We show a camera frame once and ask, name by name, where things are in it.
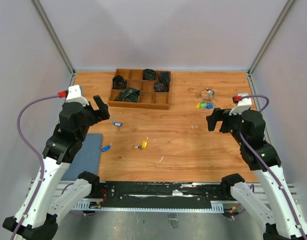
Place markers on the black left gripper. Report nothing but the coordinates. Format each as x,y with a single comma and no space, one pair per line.
102,113

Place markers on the key with yellow tag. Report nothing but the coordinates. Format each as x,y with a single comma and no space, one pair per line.
142,146

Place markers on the blue floral tie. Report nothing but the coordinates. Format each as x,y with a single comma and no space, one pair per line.
129,94

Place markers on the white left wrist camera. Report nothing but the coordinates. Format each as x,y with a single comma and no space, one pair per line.
75,94

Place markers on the rolled brown tie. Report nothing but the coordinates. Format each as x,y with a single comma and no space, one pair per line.
160,87

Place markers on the rolled dark blue tie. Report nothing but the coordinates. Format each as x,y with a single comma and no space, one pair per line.
164,78

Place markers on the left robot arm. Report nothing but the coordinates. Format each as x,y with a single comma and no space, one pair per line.
39,217

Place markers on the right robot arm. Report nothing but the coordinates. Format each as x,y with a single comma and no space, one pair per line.
280,219

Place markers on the rolled black tie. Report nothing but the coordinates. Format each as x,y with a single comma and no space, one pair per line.
119,83

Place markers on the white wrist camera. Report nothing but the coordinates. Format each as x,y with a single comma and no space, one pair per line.
243,102
75,94

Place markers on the rolled green patterned tie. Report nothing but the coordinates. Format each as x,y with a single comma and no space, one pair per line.
149,74

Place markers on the blue cloth mat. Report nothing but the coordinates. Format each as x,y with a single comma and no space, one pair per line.
87,158

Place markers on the wooden compartment tray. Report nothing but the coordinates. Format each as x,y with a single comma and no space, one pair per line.
149,99

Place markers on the keyring with keys and tags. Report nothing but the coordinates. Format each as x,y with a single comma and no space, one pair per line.
207,98

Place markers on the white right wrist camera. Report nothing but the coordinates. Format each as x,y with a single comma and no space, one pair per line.
243,102

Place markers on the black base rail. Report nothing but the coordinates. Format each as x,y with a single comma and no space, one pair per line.
178,197

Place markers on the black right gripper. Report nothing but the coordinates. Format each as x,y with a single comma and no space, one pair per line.
226,116

